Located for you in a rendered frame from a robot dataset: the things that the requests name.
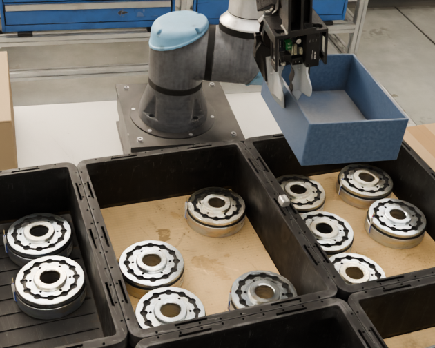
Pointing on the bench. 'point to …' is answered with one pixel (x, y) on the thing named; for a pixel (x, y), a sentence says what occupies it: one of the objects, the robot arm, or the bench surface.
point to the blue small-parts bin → (339, 115)
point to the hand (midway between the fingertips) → (285, 96)
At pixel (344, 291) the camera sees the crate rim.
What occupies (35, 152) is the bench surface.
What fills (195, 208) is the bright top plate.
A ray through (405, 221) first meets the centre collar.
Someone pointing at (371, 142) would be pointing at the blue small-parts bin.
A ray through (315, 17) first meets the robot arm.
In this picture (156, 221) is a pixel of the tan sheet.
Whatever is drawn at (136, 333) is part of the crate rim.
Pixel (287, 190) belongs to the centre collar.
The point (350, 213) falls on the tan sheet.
